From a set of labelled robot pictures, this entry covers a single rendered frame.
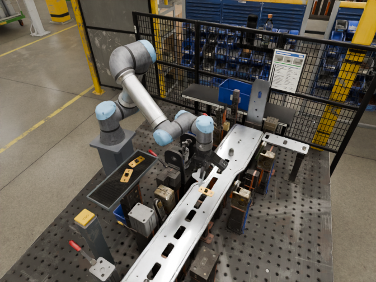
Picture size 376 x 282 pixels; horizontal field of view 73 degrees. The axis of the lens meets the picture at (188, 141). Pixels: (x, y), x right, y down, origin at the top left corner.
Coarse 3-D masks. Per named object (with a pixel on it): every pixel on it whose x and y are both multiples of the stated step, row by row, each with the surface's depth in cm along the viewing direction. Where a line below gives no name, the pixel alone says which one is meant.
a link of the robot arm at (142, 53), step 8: (144, 40) 118; (128, 48) 112; (136, 48) 113; (144, 48) 116; (152, 48) 118; (136, 56) 113; (144, 56) 116; (152, 56) 119; (136, 64) 114; (144, 64) 119; (136, 72) 122; (144, 72) 125; (120, 96) 146; (128, 96) 140; (120, 104) 146; (128, 104) 145; (128, 112) 150; (136, 112) 157
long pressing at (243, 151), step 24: (240, 144) 167; (216, 168) 150; (240, 168) 150; (192, 192) 137; (216, 192) 137; (168, 216) 126; (168, 240) 116; (192, 240) 116; (144, 264) 108; (168, 264) 108
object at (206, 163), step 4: (196, 148) 119; (196, 152) 120; (200, 152) 116; (204, 152) 116; (208, 152) 116; (192, 156) 122; (196, 156) 122; (200, 156) 121; (196, 160) 121; (200, 160) 120; (204, 160) 120; (192, 164) 124; (196, 164) 124; (200, 164) 122; (204, 164) 119; (208, 164) 122
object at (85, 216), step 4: (84, 212) 109; (88, 212) 109; (80, 216) 108; (84, 216) 108; (88, 216) 108; (92, 216) 108; (76, 220) 107; (80, 220) 106; (84, 220) 106; (88, 220) 107; (84, 224) 105
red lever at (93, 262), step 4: (72, 240) 103; (72, 244) 102; (76, 244) 102; (76, 248) 102; (80, 248) 102; (80, 252) 102; (84, 252) 103; (84, 256) 102; (88, 256) 103; (88, 260) 102; (92, 260) 102; (92, 264) 102
